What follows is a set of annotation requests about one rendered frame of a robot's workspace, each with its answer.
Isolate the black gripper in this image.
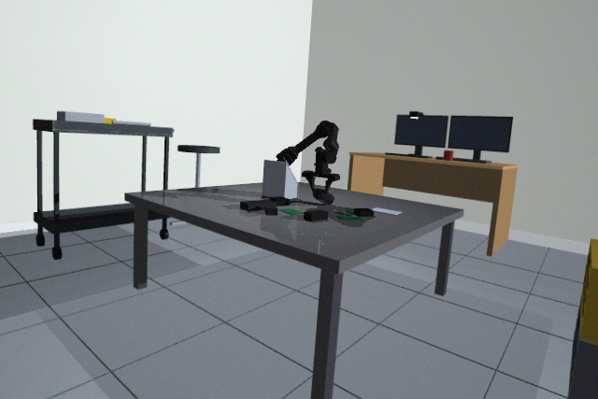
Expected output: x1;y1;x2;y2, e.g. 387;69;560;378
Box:
302;162;340;193

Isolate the dark grey switch controller unit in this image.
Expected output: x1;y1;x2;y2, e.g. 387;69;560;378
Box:
313;189;335;205

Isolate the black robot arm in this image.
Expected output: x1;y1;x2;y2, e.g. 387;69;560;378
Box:
276;121;339;166

